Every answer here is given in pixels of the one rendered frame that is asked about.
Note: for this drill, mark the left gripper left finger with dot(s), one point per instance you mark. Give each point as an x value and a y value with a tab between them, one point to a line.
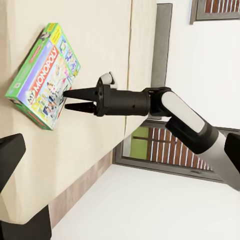
12	149

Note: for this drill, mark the fixed window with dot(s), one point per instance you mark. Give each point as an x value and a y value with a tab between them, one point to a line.
214	10

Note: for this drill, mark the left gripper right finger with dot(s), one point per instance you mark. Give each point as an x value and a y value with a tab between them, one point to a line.
232	149

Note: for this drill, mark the board game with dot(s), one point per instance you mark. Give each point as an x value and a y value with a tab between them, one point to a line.
50	69

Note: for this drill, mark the bed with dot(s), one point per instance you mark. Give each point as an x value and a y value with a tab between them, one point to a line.
131	38

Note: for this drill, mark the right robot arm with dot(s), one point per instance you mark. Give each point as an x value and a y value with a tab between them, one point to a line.
203	139

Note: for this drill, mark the door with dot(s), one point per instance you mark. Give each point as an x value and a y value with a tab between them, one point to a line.
153	147

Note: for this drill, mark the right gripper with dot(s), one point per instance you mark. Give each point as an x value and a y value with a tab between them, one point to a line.
102	101

